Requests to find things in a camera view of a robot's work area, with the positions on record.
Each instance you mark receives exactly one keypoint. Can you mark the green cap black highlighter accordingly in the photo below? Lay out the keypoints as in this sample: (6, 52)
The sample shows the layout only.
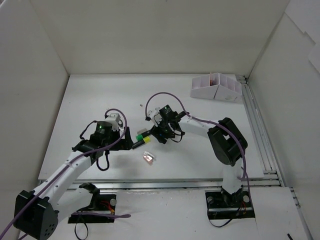
(141, 136)

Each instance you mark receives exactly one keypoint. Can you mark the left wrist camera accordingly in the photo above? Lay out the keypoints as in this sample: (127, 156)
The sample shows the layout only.
(115, 120)

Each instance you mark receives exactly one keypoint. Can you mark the white desk organizer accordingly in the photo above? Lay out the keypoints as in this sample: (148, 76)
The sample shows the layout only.
(226, 88)

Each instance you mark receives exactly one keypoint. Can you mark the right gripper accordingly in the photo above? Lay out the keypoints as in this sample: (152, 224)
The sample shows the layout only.
(160, 133)

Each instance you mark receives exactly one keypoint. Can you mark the purple cap black pen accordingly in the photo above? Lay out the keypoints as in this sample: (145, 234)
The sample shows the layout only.
(211, 80)

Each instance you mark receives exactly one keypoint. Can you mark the white dirty eraser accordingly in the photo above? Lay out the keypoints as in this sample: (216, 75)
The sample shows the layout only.
(141, 132)

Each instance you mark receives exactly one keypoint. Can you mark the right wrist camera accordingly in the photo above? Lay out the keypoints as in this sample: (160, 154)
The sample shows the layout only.
(154, 116)

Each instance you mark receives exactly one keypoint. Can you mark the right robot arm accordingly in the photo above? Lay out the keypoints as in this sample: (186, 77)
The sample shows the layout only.
(227, 142)

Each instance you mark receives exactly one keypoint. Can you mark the yellow cap black highlighter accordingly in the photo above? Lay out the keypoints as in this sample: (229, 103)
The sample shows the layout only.
(141, 142)

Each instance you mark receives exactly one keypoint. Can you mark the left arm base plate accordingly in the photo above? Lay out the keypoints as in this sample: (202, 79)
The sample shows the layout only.
(104, 204)

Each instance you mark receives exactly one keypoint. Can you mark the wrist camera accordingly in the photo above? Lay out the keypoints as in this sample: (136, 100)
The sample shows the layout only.
(154, 116)
(115, 120)

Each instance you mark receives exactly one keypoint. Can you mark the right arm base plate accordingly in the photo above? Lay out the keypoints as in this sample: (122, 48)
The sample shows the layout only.
(224, 206)

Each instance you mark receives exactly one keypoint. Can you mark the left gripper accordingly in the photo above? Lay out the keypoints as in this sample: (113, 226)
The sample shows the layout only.
(127, 143)

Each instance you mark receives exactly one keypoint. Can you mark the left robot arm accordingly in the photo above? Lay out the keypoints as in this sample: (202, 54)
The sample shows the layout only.
(38, 212)

